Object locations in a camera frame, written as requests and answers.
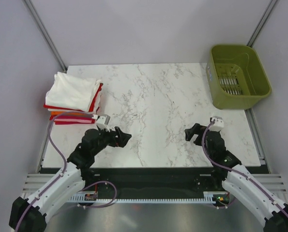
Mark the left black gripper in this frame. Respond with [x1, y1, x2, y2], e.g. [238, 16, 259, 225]
[92, 126, 131, 156]

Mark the white t shirt robot print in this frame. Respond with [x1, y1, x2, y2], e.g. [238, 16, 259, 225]
[44, 72, 102, 112]

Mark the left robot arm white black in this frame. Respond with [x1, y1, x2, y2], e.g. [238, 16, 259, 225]
[9, 127, 132, 232]

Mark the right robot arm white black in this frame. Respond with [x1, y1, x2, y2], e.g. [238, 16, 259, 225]
[184, 120, 288, 232]

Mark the pink red folded shirts bottom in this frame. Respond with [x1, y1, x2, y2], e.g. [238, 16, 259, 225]
[49, 113, 97, 125]

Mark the red folded t shirt top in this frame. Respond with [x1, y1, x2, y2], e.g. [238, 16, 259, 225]
[43, 83, 104, 112]

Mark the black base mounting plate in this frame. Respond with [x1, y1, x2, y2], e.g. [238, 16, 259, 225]
[86, 167, 224, 198]

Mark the olive green plastic basket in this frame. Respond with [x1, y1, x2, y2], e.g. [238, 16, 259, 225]
[206, 44, 272, 110]

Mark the orange folded t shirt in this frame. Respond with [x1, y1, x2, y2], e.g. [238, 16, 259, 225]
[50, 111, 95, 116]

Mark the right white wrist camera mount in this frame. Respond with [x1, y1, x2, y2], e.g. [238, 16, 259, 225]
[209, 116, 224, 132]

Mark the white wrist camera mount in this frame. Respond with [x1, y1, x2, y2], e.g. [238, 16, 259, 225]
[93, 115, 110, 131]
[209, 116, 224, 132]

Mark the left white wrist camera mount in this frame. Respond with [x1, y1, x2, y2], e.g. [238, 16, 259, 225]
[93, 115, 110, 131]

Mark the white slotted cable duct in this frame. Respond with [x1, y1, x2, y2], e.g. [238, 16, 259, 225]
[67, 191, 229, 204]

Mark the aluminium rail base frame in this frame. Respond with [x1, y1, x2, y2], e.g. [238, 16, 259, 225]
[12, 110, 288, 232]

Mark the right aluminium frame post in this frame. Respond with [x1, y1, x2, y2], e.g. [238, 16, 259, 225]
[246, 0, 280, 47]

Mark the aluminium frame post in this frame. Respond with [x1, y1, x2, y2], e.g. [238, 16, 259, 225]
[22, 0, 67, 73]
[246, 0, 280, 47]

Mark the left aluminium frame post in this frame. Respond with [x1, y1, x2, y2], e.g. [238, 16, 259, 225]
[22, 0, 67, 73]

